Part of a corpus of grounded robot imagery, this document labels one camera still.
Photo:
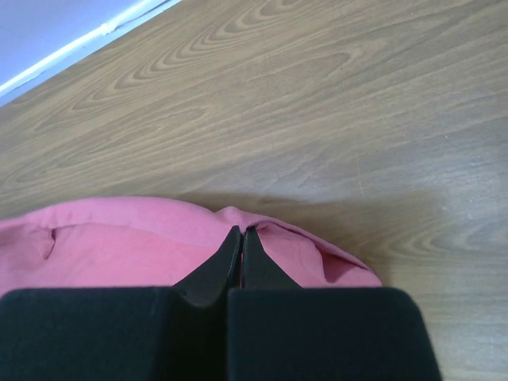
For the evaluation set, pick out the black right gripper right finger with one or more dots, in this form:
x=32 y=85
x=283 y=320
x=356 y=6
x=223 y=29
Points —
x=278 y=330

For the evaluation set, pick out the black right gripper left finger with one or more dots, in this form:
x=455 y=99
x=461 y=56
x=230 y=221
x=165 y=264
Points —
x=122 y=333

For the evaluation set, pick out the pink t shirt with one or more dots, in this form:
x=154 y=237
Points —
x=144 y=242

